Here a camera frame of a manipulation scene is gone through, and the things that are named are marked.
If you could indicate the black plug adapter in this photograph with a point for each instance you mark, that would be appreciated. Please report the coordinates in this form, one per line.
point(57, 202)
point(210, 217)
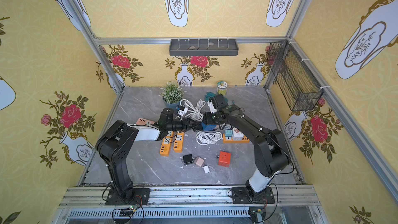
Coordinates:
point(188, 159)

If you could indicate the white patterned plug adapter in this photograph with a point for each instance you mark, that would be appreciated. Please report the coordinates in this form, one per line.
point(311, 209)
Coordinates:
point(237, 135)

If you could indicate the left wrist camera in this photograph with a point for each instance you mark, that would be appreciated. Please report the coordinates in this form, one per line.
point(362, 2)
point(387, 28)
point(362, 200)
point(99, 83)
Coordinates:
point(168, 116)

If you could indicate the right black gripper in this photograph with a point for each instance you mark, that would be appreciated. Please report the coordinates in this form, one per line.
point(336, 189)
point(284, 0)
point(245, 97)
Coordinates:
point(216, 117)

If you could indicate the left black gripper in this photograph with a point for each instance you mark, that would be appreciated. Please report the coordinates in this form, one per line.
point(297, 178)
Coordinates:
point(189, 124)

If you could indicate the grey wall shelf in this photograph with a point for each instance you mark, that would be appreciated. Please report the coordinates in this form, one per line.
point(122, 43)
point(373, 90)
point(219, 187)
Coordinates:
point(203, 47)

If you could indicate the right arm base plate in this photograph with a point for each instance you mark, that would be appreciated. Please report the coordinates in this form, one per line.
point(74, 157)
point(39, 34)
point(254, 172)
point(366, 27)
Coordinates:
point(243, 195)

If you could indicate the teal plug adapter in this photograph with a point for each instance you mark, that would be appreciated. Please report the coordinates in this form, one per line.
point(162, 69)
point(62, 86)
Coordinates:
point(228, 133)

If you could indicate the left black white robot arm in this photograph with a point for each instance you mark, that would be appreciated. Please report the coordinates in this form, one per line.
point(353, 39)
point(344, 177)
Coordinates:
point(115, 145)

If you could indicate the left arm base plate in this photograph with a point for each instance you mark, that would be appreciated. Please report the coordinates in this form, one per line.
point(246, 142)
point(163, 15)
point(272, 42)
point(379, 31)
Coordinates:
point(134, 196)

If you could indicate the blue cube adapter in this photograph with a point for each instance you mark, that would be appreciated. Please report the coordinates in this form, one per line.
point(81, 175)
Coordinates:
point(208, 128)

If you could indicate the red cube adapter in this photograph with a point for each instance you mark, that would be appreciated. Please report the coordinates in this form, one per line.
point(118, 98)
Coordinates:
point(224, 159)

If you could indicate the potted green plant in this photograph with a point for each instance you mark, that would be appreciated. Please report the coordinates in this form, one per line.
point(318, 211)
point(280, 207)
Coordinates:
point(171, 94)

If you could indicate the pink plug adapter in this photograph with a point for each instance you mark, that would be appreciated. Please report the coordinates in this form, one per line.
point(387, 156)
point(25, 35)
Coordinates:
point(199, 162)

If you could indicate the small white plug adapter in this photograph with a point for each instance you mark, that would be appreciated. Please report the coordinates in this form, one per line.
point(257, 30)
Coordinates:
point(206, 169)

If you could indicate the pink power strip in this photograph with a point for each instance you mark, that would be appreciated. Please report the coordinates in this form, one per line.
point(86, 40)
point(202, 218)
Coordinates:
point(143, 121)

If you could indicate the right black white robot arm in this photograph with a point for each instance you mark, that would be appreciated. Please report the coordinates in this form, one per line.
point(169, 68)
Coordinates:
point(270, 148)

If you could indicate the green glove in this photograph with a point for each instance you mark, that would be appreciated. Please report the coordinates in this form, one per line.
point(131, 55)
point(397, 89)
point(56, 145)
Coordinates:
point(208, 96)

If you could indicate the black wire basket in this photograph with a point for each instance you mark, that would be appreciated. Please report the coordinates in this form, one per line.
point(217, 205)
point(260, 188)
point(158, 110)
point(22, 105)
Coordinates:
point(299, 86)

